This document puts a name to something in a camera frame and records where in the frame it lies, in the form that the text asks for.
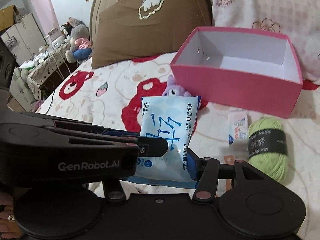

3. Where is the orange white mask pack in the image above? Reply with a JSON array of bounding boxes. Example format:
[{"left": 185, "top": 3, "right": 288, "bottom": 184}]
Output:
[{"left": 215, "top": 154, "right": 237, "bottom": 197}]

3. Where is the cluttered side table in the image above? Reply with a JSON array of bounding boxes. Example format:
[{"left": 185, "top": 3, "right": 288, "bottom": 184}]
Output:
[{"left": 10, "top": 42, "right": 76, "bottom": 111}]

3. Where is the white cabinet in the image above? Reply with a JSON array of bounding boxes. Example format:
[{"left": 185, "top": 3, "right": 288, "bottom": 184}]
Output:
[{"left": 1, "top": 13, "right": 46, "bottom": 65}]

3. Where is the pink cardboard box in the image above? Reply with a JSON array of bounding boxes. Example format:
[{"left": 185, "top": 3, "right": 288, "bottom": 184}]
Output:
[{"left": 170, "top": 27, "right": 303, "bottom": 118}]

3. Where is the pink floral pillow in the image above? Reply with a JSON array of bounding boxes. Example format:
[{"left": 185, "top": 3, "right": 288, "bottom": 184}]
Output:
[{"left": 212, "top": 0, "right": 319, "bottom": 85}]

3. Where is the grey plush toy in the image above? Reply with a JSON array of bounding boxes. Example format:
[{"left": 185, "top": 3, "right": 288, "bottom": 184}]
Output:
[{"left": 65, "top": 17, "right": 92, "bottom": 63}]

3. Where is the small white tissue pack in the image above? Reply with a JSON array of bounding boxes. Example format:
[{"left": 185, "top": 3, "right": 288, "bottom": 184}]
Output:
[{"left": 228, "top": 111, "right": 248, "bottom": 145}]

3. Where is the blue wet wipes pack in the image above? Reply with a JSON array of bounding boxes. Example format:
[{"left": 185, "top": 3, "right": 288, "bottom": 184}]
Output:
[{"left": 128, "top": 96, "right": 200, "bottom": 189}]

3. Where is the red bear print blanket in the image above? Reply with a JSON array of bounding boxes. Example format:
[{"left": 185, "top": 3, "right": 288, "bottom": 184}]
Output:
[{"left": 39, "top": 54, "right": 319, "bottom": 239}]

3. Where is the person left hand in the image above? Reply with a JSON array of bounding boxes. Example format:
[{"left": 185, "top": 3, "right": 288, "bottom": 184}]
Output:
[{"left": 1, "top": 192, "right": 20, "bottom": 239}]

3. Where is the black white plush toy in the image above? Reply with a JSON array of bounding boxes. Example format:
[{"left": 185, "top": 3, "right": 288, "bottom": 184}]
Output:
[{"left": 61, "top": 22, "right": 73, "bottom": 42}]

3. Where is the brown pillow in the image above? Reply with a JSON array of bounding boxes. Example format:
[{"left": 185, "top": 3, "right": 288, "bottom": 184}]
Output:
[{"left": 92, "top": 0, "right": 213, "bottom": 69}]

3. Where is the green yarn ball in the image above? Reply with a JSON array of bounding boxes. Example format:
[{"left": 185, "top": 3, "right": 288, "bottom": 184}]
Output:
[{"left": 248, "top": 117, "right": 289, "bottom": 182}]

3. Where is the purple plush toy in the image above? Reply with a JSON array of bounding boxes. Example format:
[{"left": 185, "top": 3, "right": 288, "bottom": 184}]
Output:
[{"left": 162, "top": 75, "right": 191, "bottom": 96}]

